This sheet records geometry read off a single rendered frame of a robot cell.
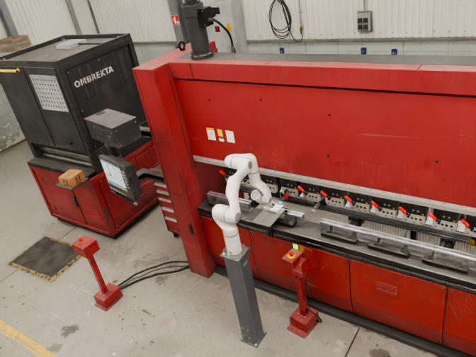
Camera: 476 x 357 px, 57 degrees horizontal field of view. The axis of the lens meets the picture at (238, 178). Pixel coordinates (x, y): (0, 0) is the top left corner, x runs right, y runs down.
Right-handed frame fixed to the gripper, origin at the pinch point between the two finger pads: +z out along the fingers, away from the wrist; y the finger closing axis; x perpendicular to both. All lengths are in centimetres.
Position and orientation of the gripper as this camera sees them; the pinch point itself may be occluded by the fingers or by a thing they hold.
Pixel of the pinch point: (271, 205)
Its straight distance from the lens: 381.0
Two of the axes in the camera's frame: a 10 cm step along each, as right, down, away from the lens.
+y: -8.1, -1.7, 5.6
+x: -3.3, 9.3, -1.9
